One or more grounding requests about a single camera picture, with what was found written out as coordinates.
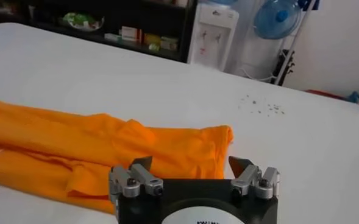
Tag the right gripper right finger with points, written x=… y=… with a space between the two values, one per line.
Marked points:
x=249 y=176

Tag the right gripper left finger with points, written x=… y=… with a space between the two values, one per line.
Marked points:
x=127 y=182

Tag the orange t-shirt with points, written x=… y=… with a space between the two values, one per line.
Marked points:
x=75 y=143

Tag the large white table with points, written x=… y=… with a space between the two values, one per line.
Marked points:
x=167 y=91

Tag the black tripod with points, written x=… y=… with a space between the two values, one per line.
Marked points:
x=284 y=67

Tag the white water dispenser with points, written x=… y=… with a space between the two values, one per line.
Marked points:
x=209 y=45

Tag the white jug rack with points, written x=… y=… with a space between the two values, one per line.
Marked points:
x=292 y=45

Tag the white and green box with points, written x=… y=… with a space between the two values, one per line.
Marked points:
x=169 y=43

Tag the flat white box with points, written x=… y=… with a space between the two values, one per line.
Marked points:
x=112 y=37

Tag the red and white box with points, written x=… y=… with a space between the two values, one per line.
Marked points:
x=130 y=33

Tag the blue water jug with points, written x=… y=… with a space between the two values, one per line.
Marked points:
x=276 y=19

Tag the green and white bowl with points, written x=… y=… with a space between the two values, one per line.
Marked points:
x=81 y=21

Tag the black shelf unit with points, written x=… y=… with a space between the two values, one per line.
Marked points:
x=154 y=12

